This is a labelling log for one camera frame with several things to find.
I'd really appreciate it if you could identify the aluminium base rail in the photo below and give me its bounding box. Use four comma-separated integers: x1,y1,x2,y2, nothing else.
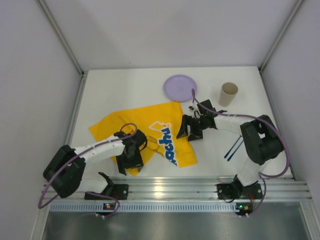
41,177,312,216

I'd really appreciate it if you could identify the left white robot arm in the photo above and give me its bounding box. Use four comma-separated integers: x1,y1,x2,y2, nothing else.
43,129,148,199

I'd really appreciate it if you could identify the beige paper cup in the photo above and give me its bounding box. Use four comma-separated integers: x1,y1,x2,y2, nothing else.
218,82,239,107

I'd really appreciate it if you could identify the aluminium frame post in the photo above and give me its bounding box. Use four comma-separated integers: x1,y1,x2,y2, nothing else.
36,0,85,76
258,0,306,74

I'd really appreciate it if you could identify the left aluminium frame post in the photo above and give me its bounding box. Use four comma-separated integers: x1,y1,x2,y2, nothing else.
36,0,85,76

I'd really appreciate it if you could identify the yellow Pikachu placemat cloth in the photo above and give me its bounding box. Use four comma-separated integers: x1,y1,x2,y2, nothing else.
89,101,197,169

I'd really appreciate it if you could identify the purple plastic plate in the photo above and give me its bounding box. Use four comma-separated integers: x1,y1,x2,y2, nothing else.
163,74,197,102

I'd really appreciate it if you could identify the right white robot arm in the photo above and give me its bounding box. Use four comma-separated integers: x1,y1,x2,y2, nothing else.
176,100,285,203

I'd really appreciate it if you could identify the right aluminium frame post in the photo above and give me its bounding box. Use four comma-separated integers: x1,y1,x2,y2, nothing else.
258,0,306,74

